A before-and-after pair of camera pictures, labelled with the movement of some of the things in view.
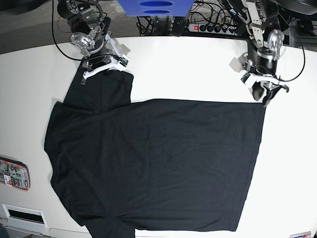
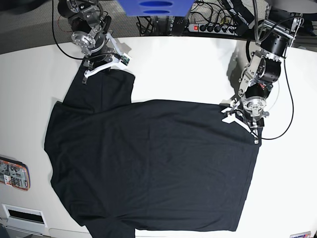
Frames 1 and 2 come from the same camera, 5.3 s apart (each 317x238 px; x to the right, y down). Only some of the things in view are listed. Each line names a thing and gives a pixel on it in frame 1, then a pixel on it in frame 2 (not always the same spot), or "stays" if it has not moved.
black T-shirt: (120, 165) stays
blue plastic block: (156, 8) stays
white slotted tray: (25, 219) stays
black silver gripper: (258, 90) to (253, 108)
